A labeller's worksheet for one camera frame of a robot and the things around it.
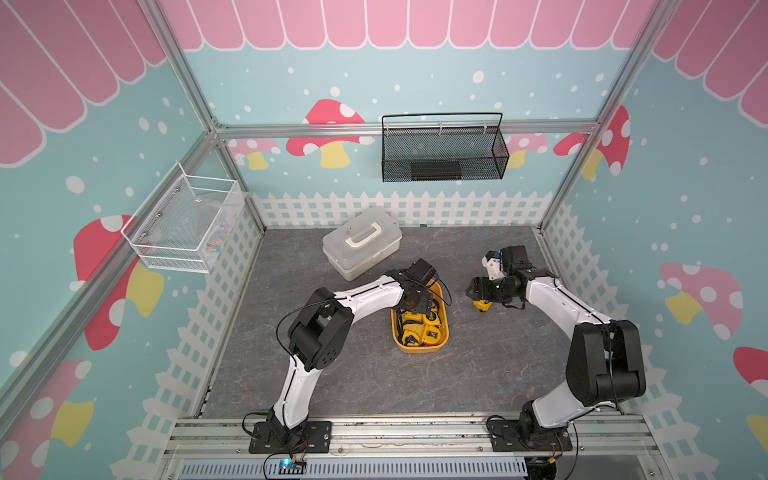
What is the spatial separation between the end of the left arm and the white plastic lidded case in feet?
0.83

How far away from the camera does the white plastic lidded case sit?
3.33ft

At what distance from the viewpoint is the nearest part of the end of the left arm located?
710mm
